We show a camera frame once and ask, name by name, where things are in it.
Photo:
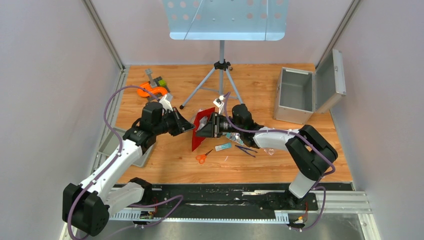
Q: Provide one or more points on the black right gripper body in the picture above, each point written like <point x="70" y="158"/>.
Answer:
<point x="220" y="125"/>

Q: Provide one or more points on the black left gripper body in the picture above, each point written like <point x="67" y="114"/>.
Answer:
<point x="171" y="122"/>

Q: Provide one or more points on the red first aid pouch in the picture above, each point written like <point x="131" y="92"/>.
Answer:
<point x="197" y="136"/>

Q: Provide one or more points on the blue plastic tweezers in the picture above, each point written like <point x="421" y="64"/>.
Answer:
<point x="248" y="151"/>

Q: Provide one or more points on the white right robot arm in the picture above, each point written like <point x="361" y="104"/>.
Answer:
<point x="310" y="151"/>

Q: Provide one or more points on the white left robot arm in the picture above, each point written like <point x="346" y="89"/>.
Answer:
<point x="89" y="205"/>

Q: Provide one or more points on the cotton swabs bag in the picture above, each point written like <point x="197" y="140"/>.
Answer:
<point x="203" y="119"/>

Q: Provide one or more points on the adhesive tape pack blue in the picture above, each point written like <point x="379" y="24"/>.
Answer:
<point x="235" y="137"/>

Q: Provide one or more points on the blue white sachet lower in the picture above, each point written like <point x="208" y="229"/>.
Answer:
<point x="223" y="146"/>

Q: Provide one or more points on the orange grey toy fixture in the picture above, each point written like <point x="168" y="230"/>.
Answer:
<point x="157" y="86"/>

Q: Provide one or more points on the grey plastic tray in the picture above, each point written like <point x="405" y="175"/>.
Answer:
<point x="108" y="146"/>

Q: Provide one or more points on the white pads zip bag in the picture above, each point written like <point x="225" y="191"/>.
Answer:
<point x="269" y="151"/>

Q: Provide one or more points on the grey metal case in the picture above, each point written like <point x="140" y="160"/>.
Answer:
<point x="302" y="93"/>

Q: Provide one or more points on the blue music stand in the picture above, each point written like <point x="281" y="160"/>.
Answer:
<point x="222" y="21"/>

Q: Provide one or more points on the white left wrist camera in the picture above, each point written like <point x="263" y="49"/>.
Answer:
<point x="165" y="101"/>

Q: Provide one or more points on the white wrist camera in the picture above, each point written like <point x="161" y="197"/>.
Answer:
<point x="165" y="101"/>
<point x="219" y="102"/>

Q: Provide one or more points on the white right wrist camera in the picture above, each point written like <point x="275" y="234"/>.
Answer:
<point x="219" y="102"/>

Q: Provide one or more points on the orange handled scissors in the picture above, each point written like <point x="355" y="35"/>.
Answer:
<point x="202" y="157"/>

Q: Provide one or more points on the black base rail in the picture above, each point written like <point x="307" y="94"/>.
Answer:
<point x="250" y="201"/>

